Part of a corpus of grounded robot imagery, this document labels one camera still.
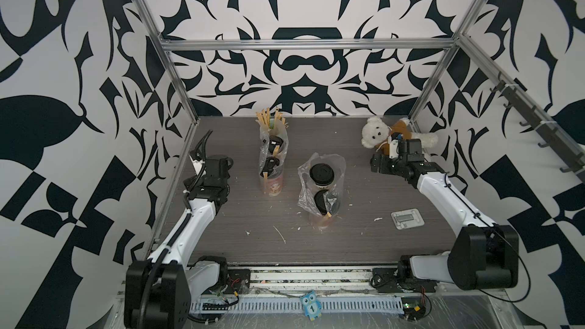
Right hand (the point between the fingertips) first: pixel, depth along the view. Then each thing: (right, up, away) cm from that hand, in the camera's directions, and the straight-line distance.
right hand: (382, 157), depth 88 cm
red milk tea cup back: (-24, -13, -19) cm, 33 cm away
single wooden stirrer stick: (-43, -5, -12) cm, 45 cm away
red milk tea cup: (-41, +6, 0) cm, 42 cm away
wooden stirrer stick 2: (-24, -15, -22) cm, 35 cm away
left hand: (-67, -4, -6) cm, 67 cm away
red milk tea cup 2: (-41, -6, -10) cm, 43 cm away
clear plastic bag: (-40, +11, 0) cm, 41 cm away
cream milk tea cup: (-24, -5, -8) cm, 26 cm away
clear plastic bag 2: (-29, -9, -13) cm, 33 cm away
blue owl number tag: (-28, -43, -19) cm, 55 cm away
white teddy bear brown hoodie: (+3, +10, +14) cm, 17 cm away
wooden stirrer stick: (-40, +3, -5) cm, 41 cm away
